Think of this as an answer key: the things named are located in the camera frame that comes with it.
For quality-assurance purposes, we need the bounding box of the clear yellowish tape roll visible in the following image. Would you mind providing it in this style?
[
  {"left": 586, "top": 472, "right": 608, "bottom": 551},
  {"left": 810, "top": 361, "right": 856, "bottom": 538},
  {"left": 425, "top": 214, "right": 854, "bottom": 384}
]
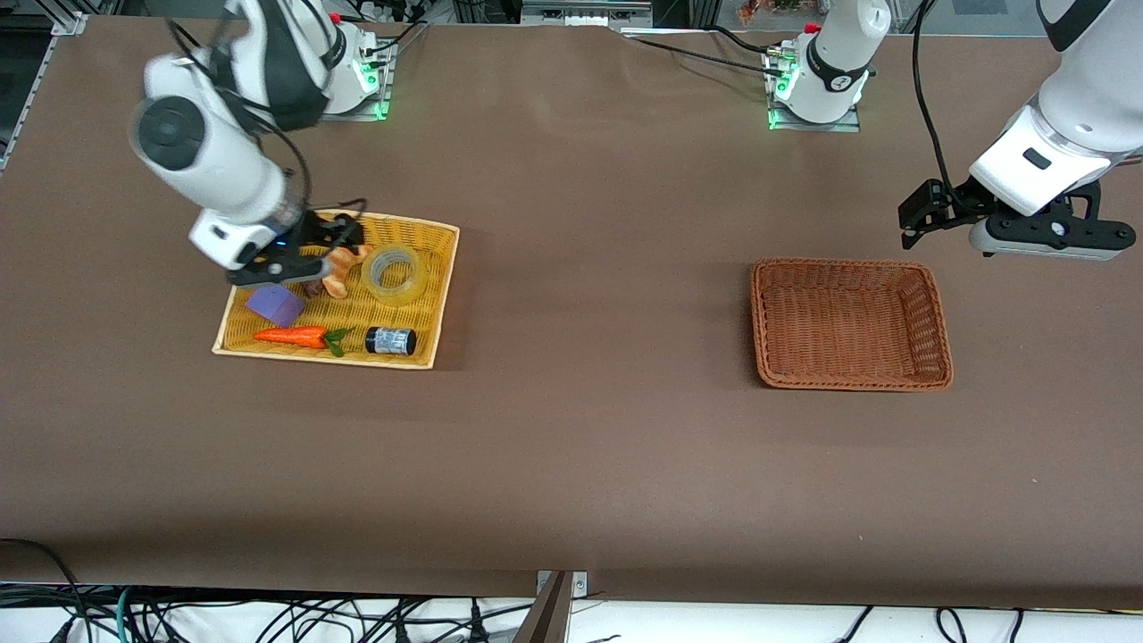
[{"left": 361, "top": 243, "right": 430, "bottom": 307}]

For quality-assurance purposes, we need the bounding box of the toy croissant bread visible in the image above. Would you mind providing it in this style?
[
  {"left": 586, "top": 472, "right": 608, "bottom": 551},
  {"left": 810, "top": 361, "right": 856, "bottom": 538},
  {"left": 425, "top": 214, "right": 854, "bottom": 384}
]
[{"left": 321, "top": 246, "right": 372, "bottom": 300}]

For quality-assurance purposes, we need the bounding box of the purple cube block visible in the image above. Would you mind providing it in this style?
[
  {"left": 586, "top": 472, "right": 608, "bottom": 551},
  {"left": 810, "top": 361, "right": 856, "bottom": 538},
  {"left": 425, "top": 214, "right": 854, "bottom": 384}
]
[{"left": 245, "top": 284, "right": 307, "bottom": 329}]

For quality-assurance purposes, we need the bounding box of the orange toy carrot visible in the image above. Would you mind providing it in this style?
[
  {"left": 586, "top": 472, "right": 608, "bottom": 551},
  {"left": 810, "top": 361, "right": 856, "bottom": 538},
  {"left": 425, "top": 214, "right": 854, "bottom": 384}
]
[{"left": 253, "top": 326, "right": 355, "bottom": 358}]

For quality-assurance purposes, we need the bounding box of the yellow wicker basket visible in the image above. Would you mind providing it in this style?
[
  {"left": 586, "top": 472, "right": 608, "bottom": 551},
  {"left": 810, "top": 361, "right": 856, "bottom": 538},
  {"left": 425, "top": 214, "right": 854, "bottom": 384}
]
[{"left": 212, "top": 207, "right": 461, "bottom": 370}]

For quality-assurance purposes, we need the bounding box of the small black jar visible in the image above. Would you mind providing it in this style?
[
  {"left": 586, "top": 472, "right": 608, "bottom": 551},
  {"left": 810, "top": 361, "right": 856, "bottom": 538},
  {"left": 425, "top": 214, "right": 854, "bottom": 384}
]
[{"left": 364, "top": 326, "right": 418, "bottom": 357}]

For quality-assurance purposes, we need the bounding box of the brown wicker basket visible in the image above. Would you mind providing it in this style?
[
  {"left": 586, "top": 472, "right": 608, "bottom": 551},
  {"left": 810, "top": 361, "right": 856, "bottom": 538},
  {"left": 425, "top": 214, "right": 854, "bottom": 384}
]
[{"left": 750, "top": 258, "right": 955, "bottom": 392}]

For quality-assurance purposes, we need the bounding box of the white power strip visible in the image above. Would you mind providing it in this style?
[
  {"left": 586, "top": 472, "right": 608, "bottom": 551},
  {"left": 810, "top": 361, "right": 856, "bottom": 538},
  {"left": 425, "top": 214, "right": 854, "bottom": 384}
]
[{"left": 357, "top": 0, "right": 422, "bottom": 24}]

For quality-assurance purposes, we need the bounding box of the brown table cover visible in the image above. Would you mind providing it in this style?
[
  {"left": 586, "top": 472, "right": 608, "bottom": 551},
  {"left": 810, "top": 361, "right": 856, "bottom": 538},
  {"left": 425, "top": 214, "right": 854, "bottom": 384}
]
[{"left": 0, "top": 13, "right": 1143, "bottom": 613}]

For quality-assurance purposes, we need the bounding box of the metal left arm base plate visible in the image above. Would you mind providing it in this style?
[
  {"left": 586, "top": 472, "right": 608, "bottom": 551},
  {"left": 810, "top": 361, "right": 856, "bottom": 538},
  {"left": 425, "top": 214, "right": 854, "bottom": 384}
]
[{"left": 766, "top": 49, "right": 863, "bottom": 133}]

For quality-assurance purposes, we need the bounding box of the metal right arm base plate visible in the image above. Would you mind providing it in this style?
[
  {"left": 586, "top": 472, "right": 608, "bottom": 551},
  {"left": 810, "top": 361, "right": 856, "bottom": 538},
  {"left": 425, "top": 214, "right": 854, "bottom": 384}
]
[{"left": 317, "top": 40, "right": 395, "bottom": 121}]

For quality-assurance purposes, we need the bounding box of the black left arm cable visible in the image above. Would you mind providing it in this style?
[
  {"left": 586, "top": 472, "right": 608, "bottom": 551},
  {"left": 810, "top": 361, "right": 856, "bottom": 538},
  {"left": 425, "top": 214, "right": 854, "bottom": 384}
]
[{"left": 910, "top": 0, "right": 961, "bottom": 193}]

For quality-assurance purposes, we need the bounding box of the black cable on table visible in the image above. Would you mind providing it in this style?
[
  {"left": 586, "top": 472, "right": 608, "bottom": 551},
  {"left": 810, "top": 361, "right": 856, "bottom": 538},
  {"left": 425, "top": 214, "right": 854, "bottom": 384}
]
[{"left": 616, "top": 29, "right": 787, "bottom": 74}]

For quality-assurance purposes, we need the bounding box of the black looped floor cable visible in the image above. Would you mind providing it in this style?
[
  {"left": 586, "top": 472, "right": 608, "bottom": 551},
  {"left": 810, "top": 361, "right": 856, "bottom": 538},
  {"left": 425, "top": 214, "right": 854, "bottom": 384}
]
[{"left": 0, "top": 538, "right": 90, "bottom": 643}]

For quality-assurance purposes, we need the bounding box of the metal table edge bracket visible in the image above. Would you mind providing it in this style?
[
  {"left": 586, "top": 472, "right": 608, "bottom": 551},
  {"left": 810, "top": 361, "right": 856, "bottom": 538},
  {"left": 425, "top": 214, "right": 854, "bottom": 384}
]
[{"left": 536, "top": 570, "right": 589, "bottom": 599}]

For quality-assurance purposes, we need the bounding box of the grey stand post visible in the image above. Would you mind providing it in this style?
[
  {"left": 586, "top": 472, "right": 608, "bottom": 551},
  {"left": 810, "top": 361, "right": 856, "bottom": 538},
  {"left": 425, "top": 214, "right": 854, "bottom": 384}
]
[{"left": 512, "top": 572, "right": 574, "bottom": 643}]

